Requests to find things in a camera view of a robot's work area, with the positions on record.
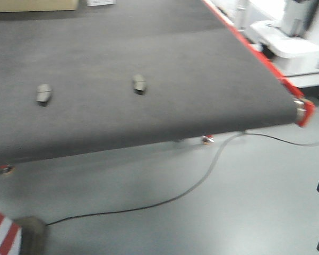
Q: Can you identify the cardboard box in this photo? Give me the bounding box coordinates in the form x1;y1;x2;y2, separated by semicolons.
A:
0;0;79;13

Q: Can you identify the red white cone right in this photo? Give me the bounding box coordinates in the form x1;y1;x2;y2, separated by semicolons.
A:
0;212;47;254

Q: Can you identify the black floor cable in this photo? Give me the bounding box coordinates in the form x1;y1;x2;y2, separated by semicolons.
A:
46;112;319;226

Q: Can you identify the white machine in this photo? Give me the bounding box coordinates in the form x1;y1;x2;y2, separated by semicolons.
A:
233;1;319;96

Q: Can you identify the white long box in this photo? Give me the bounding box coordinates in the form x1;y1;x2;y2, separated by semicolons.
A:
87;0;116;6

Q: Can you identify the brake pad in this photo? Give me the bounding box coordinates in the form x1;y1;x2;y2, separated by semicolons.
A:
133;74;147;95
36;84;53;106

